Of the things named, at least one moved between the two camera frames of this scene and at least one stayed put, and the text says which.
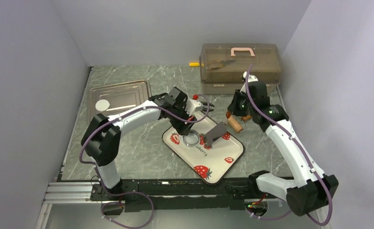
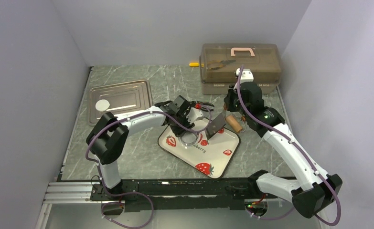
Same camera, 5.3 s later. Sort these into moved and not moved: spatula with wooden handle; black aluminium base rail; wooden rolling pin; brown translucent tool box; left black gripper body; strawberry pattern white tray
Moved: spatula with wooden handle; strawberry pattern white tray
Not moved: left black gripper body; wooden rolling pin; brown translucent tool box; black aluminium base rail
